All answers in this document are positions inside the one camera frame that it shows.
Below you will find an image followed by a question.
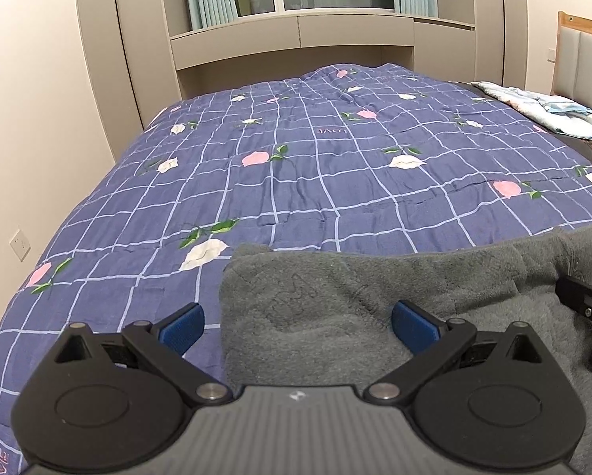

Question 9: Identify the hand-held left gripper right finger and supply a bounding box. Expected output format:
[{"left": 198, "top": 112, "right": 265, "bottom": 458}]
[{"left": 365, "top": 301, "right": 541, "bottom": 404}]

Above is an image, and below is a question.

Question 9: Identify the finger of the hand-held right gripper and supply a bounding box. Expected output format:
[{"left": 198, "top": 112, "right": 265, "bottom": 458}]
[{"left": 556, "top": 274, "right": 592, "bottom": 372}]

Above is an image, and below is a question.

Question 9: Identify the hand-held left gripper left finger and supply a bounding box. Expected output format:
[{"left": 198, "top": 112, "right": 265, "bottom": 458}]
[{"left": 53, "top": 303, "right": 230, "bottom": 407}]

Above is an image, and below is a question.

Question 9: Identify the grey fleece towel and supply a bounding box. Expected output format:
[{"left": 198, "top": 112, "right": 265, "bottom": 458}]
[{"left": 218, "top": 222, "right": 592, "bottom": 475}]

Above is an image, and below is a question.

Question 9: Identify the blue checked floral quilt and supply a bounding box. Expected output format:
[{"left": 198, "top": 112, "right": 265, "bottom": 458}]
[{"left": 0, "top": 62, "right": 592, "bottom": 475}]

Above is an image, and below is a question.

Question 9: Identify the light blue patterned bedding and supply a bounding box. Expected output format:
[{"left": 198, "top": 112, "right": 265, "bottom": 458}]
[{"left": 471, "top": 80, "right": 592, "bottom": 140}]

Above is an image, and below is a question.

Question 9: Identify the wooden padded headboard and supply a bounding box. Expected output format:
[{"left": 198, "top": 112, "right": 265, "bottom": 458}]
[{"left": 554, "top": 10, "right": 592, "bottom": 124}]

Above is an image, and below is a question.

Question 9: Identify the beige tall wardrobe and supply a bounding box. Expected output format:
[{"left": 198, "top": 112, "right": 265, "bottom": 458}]
[
  {"left": 466, "top": 0, "right": 530, "bottom": 91},
  {"left": 73, "top": 0, "right": 183, "bottom": 164}
]

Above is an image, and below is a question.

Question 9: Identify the beige window alcove cabinet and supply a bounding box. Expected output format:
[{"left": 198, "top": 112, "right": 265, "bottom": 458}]
[{"left": 162, "top": 0, "right": 475, "bottom": 101}]

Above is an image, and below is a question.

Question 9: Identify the white wall socket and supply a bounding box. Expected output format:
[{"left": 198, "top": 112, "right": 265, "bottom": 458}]
[{"left": 9, "top": 229, "right": 30, "bottom": 261}]

